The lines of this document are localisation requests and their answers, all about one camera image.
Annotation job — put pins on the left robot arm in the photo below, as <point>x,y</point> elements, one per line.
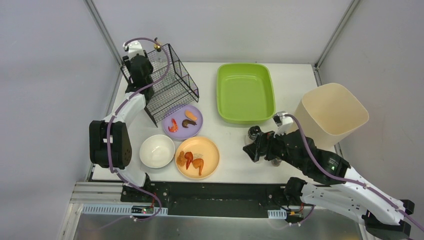
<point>109,141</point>

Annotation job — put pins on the white floral bowl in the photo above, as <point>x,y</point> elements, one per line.
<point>157,151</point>

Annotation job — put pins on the red toy chicken wing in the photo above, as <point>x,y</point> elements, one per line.
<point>189,158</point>

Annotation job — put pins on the black-lid spice jar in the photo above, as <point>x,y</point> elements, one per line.
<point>252,134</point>

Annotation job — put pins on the purple plate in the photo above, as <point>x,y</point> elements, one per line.
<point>178,114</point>

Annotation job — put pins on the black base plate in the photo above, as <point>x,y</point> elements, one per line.
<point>233,200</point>

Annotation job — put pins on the orange toy bread piece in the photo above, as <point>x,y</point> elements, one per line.
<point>190,115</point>

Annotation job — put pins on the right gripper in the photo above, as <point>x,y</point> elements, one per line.
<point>262,147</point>

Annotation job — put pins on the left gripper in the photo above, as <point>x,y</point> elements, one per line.
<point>139,62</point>

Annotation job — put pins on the green plastic tub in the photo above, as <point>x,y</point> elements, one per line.
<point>245,93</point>

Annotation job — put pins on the black pepper grinder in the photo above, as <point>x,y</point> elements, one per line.
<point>276,162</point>

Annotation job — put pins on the fried toy nugget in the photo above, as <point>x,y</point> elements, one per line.
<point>181,160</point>

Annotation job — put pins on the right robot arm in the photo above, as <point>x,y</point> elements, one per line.
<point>382,215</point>

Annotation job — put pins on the black wire rack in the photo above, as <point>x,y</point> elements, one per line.
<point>180,91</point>

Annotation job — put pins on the beige waste bin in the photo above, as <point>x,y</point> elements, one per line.
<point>329,113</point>

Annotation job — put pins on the orange plate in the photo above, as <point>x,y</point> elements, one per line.
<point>203,148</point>

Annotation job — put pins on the orange toy drumstick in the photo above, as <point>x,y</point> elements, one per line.
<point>198,163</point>

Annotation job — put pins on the toy shrimp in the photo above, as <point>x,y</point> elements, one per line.
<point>174,127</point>

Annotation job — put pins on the gold-top glass oil bottle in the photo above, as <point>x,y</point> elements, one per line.
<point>163,61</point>

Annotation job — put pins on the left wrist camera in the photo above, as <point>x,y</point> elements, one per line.
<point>133,49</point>

